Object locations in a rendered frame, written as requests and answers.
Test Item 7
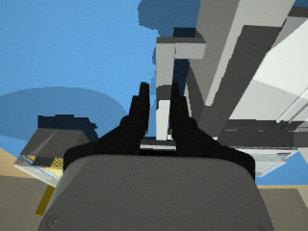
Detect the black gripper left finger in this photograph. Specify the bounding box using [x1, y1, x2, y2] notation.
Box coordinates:
[63, 82, 150, 173]

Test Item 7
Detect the blue bench mat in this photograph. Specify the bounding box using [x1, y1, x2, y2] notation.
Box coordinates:
[0, 0, 201, 158]

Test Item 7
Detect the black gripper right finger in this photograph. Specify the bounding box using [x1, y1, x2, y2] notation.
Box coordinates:
[168, 83, 255, 181]

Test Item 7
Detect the yellow open-top bin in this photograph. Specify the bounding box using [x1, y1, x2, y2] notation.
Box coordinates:
[35, 185, 55, 216]

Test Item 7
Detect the white multi-well plate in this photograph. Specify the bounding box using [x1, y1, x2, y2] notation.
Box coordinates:
[249, 154, 288, 177]

